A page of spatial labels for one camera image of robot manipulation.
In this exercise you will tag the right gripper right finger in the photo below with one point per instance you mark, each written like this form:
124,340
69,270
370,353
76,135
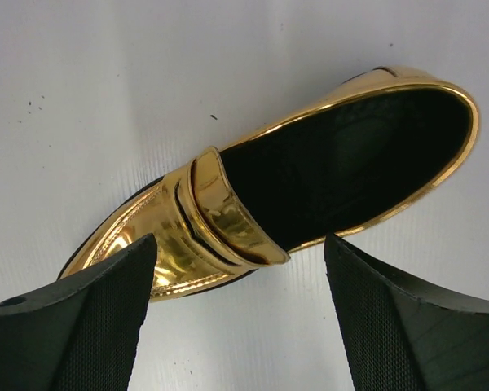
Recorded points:
401,332

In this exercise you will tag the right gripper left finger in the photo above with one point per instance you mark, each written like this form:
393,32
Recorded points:
80,332

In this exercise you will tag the gold loafer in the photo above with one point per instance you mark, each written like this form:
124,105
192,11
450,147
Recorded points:
366,151

